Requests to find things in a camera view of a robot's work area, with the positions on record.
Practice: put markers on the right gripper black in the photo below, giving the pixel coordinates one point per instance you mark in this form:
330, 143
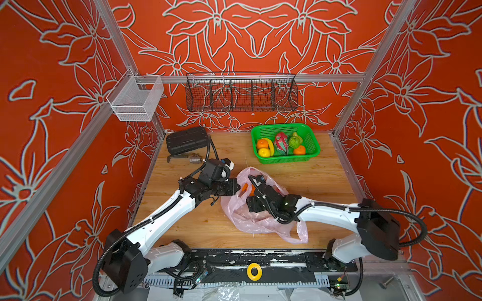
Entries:
254, 198

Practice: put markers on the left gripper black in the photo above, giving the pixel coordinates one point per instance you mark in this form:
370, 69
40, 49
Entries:
232, 189

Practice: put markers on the pink dragon fruit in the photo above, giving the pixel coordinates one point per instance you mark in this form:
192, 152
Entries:
281, 143

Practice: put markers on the yellow mandarin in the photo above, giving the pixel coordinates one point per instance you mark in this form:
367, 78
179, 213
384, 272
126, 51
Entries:
264, 152

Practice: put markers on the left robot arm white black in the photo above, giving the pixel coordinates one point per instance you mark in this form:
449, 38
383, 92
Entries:
129, 256

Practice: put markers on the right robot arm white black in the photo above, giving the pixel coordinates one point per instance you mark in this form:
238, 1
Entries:
375, 231

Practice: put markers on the metal clamp fitting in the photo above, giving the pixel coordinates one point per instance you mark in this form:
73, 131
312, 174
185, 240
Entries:
193, 158

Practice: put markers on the black plastic case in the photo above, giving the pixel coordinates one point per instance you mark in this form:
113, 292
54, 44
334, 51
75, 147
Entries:
187, 140

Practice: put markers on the yellow banana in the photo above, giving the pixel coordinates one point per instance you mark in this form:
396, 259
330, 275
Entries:
271, 146

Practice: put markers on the green plastic basket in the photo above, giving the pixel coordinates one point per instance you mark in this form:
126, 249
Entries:
270, 131

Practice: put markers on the yellow tape roll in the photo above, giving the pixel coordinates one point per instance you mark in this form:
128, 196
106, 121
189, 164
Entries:
254, 272

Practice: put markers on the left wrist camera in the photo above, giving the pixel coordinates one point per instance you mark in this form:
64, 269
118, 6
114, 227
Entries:
228, 163

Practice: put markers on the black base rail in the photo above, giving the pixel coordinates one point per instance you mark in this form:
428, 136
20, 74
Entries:
283, 268

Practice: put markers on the black wire wall basket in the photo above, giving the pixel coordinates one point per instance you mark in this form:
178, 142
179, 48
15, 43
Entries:
241, 91

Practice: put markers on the clear plastic wall bin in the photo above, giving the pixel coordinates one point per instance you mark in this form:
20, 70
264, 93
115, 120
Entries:
135, 98

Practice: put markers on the metal bolt on frame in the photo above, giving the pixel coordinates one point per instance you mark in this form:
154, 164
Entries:
384, 284

